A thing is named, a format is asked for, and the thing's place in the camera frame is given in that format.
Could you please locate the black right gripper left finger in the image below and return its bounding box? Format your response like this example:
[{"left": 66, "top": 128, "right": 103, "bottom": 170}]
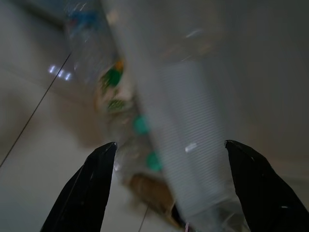
[{"left": 40, "top": 142, "right": 118, "bottom": 232}]

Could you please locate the clear bottle teal cap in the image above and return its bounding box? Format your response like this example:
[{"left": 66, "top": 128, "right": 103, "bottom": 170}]
[
  {"left": 65, "top": 0, "right": 121, "bottom": 85},
  {"left": 144, "top": 151, "right": 164, "bottom": 172},
  {"left": 131, "top": 113, "right": 152, "bottom": 136}
]

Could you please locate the brown paper package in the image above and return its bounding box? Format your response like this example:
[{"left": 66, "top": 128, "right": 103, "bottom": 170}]
[{"left": 125, "top": 173, "right": 186, "bottom": 230}]

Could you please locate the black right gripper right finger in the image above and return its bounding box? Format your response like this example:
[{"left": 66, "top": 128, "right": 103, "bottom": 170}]
[{"left": 225, "top": 139, "right": 309, "bottom": 232}]

